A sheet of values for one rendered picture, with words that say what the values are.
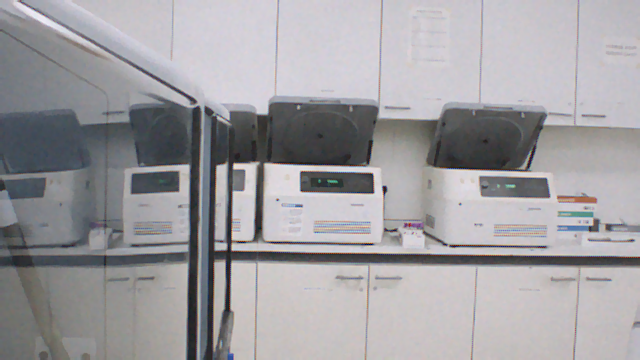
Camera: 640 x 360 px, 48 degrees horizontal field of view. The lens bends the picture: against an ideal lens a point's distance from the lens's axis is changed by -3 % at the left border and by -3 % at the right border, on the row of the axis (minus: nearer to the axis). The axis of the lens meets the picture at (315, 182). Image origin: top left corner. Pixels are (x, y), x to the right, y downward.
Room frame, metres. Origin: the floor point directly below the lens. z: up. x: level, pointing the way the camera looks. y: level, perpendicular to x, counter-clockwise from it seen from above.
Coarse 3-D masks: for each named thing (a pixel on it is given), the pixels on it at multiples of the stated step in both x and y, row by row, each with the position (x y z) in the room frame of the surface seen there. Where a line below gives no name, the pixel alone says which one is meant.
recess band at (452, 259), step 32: (256, 256) 3.40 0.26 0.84; (288, 256) 3.41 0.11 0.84; (320, 256) 3.42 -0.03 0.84; (352, 256) 3.44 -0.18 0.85; (384, 256) 3.45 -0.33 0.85; (416, 256) 3.46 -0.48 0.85; (448, 256) 3.47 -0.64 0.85; (480, 256) 3.48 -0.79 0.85; (512, 256) 3.49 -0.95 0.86; (544, 256) 3.50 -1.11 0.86; (576, 256) 3.51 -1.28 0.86; (608, 256) 3.53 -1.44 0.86
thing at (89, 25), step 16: (32, 0) 0.73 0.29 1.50; (48, 0) 0.74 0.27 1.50; (64, 0) 0.74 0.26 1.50; (64, 16) 0.74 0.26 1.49; (80, 16) 0.74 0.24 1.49; (80, 32) 0.74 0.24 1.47; (96, 32) 0.74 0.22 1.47; (112, 32) 0.74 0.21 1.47; (112, 48) 0.74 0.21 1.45; (128, 48) 0.74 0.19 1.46; (144, 48) 0.75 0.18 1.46; (144, 64) 0.74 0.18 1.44; (160, 64) 0.74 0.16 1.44; (176, 64) 0.75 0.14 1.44; (176, 80) 0.74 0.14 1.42; (192, 80) 0.85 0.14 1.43
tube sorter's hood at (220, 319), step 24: (216, 120) 1.00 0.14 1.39; (216, 144) 1.00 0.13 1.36; (216, 168) 1.00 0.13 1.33; (216, 192) 1.07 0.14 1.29; (216, 216) 1.09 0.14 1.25; (216, 240) 1.10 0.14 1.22; (216, 264) 1.12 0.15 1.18; (216, 288) 1.13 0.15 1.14; (216, 312) 1.15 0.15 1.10; (216, 336) 1.13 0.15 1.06
